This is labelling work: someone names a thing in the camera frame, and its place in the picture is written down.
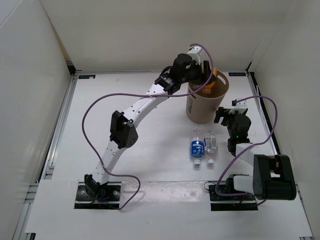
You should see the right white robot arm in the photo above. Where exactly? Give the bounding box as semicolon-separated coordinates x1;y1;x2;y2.
214;107;297;201

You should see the clear plastic bottle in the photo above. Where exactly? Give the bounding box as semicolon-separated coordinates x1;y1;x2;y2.
190;84;203;91

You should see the brown cylindrical bin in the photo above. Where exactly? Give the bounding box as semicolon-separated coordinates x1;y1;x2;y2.
185;68;229;124

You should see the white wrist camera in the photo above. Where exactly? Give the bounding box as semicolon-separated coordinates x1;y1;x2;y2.
187;45;203;65
229;99;248;115

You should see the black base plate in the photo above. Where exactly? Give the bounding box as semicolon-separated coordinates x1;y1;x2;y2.
203;181;258;212
73;182;122;210

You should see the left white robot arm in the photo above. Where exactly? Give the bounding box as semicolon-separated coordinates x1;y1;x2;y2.
84;52;214;200

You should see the blue label plastic bottle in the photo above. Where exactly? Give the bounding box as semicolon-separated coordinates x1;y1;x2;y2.
190;127;205;168

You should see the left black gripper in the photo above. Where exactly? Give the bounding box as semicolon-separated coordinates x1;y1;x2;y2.
179;60;216;86

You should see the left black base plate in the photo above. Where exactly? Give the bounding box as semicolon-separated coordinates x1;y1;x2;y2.
73;182;122;210

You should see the orange plastic bottle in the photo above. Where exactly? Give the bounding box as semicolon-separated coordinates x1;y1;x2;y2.
201;67;218;94

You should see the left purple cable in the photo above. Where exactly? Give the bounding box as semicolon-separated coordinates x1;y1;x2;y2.
82;43;216;210

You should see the small clear labelled bottle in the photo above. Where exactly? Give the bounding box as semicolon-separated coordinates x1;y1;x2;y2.
204;131;218;168

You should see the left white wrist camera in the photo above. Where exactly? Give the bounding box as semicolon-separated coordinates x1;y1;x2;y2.
187;45;203;65

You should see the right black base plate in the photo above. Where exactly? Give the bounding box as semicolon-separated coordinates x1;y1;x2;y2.
203;181;258;212

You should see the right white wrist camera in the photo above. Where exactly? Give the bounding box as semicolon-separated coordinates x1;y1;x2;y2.
229;99;248;115

